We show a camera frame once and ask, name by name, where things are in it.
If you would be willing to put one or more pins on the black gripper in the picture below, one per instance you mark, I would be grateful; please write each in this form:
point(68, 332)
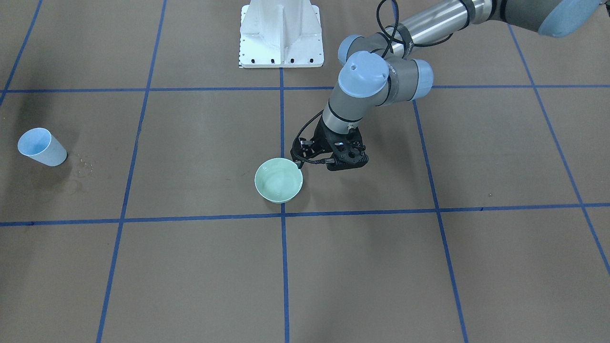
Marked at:
point(324, 138)

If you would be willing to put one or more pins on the green ceramic bowl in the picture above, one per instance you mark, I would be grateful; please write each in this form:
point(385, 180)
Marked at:
point(278, 180)

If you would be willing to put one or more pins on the light blue plastic cup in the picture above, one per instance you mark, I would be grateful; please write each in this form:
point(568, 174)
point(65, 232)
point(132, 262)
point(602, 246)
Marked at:
point(40, 145)

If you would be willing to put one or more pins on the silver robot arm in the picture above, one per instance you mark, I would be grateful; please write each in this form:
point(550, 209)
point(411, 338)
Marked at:
point(377, 70)

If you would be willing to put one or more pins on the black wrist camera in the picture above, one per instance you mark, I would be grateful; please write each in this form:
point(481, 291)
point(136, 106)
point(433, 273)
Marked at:
point(347, 155)

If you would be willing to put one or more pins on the white pedestal column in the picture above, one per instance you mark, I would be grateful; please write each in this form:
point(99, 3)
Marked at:
point(280, 34)

